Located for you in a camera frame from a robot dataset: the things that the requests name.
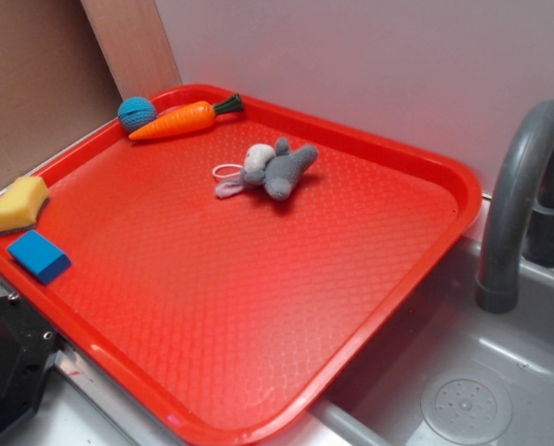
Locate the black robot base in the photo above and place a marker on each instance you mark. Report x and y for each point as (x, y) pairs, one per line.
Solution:
(28, 344)

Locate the orange toy carrot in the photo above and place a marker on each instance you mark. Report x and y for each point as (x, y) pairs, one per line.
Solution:
(191, 118)

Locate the grey plush bunny toy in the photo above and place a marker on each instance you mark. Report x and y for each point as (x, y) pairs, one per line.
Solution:
(276, 169)

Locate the red plastic tray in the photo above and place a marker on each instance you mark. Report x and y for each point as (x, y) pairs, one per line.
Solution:
(227, 318)

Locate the blue knitted ball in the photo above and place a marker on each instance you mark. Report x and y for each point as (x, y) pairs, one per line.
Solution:
(134, 113)

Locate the grey toy sink basin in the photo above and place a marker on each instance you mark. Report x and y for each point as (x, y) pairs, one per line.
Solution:
(442, 371)

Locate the blue block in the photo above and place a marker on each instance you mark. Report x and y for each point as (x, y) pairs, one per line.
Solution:
(39, 256)

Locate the grey toy faucet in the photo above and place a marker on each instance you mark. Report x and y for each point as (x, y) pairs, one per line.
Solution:
(520, 221)

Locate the yellow sponge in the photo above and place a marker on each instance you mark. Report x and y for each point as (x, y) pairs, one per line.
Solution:
(22, 203)

